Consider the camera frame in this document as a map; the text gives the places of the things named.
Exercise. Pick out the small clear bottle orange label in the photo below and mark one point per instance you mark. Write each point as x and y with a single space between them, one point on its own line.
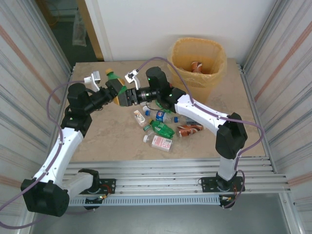
139 118

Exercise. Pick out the clear bottle grey label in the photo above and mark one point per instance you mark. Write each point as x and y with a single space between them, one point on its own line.
176 119

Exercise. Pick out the small clear bottle green label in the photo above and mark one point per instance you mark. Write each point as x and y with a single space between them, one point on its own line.
147 127

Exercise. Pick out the clear plastic bag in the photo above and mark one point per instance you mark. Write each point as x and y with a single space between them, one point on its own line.
79 31

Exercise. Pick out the yellow waste basket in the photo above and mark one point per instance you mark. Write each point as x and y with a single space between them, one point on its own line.
209 58

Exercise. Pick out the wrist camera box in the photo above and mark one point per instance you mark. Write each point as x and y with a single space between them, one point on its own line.
131 76
95 78

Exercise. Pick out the clear bottle pink red label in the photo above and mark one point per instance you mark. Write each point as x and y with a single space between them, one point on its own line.
161 142

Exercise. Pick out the aluminium frame rails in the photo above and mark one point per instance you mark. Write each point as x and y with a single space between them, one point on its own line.
158 170

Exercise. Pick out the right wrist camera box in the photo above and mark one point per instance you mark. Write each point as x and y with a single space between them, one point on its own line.
131 76

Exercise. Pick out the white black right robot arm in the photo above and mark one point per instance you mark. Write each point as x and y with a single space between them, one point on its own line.
202 114

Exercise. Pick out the brown label drink bottle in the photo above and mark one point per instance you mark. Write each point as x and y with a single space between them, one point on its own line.
189 129
196 66

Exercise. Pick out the clear bottle blue Pepsi label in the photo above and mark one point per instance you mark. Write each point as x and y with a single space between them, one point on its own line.
160 116

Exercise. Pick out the wooden door frame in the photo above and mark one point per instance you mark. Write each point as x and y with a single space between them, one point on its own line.
90 26

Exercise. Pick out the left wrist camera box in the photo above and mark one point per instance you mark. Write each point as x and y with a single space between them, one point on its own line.
95 78

